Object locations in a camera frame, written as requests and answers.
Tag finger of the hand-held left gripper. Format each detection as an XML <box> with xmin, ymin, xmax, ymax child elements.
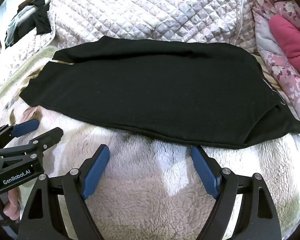
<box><xmin>0</xmin><ymin>127</ymin><xmax>64</xmax><ymax>159</ymax></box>
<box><xmin>0</xmin><ymin>119</ymin><xmax>39</xmax><ymax>151</ymax></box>

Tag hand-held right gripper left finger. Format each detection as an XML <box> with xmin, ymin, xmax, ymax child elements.
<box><xmin>19</xmin><ymin>144</ymin><xmax>110</xmax><ymax>240</ymax></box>

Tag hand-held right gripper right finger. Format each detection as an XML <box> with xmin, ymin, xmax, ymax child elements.
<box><xmin>190</xmin><ymin>145</ymin><xmax>283</xmax><ymax>240</ymax></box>

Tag black pants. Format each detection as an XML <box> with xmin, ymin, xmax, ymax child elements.
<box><xmin>19</xmin><ymin>35</ymin><xmax>300</xmax><ymax>149</ymax></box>

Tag person's left hand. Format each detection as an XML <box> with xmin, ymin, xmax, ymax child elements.
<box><xmin>3</xmin><ymin>188</ymin><xmax>20</xmax><ymax>221</ymax></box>

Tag printed fleece blanket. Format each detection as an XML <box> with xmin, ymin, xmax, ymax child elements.
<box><xmin>0</xmin><ymin>45</ymin><xmax>300</xmax><ymax>240</ymax></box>

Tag pale green hanging garment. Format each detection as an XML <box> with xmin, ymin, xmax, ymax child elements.
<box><xmin>4</xmin><ymin>7</ymin><xmax>36</xmax><ymax>49</ymax></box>

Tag pink floral quilt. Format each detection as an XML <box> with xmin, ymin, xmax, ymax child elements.
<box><xmin>251</xmin><ymin>0</ymin><xmax>300</xmax><ymax>128</ymax></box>

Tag white quilted bedspread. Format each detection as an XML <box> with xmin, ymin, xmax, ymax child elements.
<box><xmin>0</xmin><ymin>0</ymin><xmax>269</xmax><ymax>85</ymax></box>

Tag plain pink cloth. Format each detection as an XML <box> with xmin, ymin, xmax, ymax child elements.
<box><xmin>269</xmin><ymin>14</ymin><xmax>300</xmax><ymax>67</ymax></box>

